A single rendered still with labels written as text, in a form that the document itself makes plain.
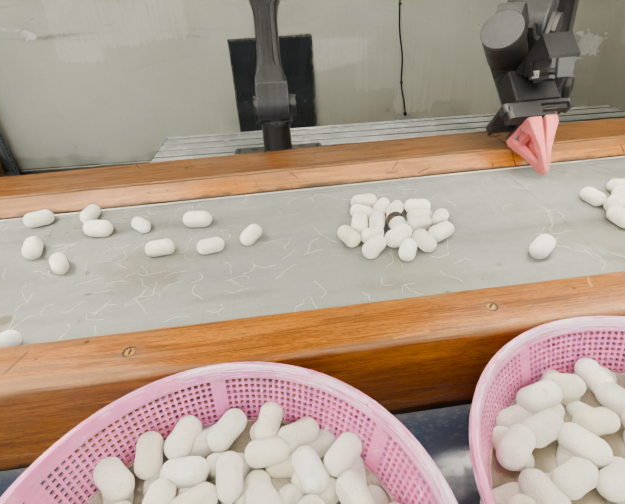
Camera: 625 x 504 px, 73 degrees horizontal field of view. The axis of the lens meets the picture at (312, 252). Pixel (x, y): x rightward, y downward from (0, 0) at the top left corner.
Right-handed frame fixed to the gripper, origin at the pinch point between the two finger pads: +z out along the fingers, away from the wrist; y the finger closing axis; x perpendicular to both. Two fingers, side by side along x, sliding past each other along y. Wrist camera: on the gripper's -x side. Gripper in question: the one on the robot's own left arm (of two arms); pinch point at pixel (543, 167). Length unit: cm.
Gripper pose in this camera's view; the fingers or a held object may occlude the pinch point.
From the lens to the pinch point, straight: 71.0
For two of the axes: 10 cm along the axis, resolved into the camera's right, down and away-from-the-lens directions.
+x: -0.4, 2.9, 9.6
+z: 1.3, 9.5, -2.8
